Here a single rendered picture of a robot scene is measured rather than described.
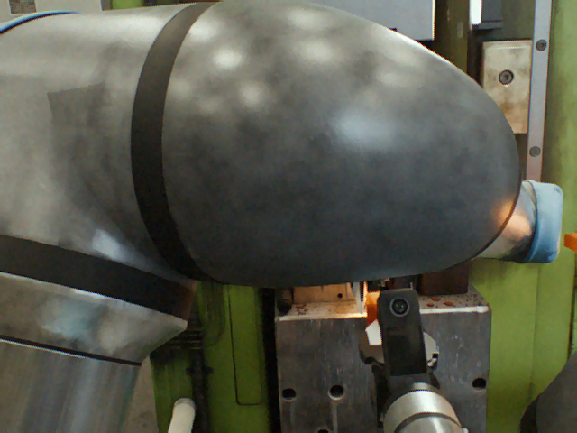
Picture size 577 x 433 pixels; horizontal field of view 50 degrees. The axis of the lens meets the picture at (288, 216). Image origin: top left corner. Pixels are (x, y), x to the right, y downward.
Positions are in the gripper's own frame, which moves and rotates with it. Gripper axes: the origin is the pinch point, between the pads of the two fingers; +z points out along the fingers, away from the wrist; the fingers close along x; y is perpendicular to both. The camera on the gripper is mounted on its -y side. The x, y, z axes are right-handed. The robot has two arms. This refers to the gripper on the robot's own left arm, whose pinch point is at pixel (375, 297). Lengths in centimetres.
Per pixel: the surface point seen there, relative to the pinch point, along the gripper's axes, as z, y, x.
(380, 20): -26.2, -35.4, 4.2
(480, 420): 32.9, 4.6, 20.6
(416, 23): -25.5, -35.0, 9.9
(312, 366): 21.5, -1.7, -9.7
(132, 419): 147, -59, -77
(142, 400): 154, -71, -76
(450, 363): 22.2, -1.3, 14.9
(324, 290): 14.2, -12.7, -6.7
